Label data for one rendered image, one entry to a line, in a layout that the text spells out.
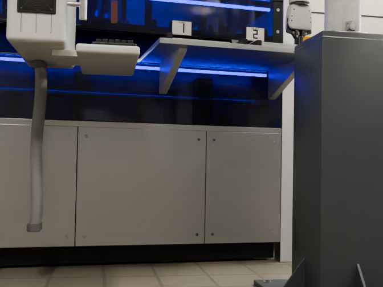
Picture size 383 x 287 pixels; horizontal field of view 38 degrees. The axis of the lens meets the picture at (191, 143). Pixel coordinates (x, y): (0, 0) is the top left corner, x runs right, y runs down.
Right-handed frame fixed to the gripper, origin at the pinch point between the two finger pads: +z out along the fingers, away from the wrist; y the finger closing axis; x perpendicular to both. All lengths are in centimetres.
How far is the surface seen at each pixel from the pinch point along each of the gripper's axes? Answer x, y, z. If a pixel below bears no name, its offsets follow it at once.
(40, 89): -4, 99, 23
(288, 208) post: -28, -10, 69
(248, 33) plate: -29.2, 10.1, -9.1
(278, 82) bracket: -17.8, 0.4, 13.5
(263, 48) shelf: 10.9, 19.8, 5.3
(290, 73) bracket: -6.1, 0.5, 11.1
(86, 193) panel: -28, 80, 62
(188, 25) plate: -29.3, 37.8, -10.6
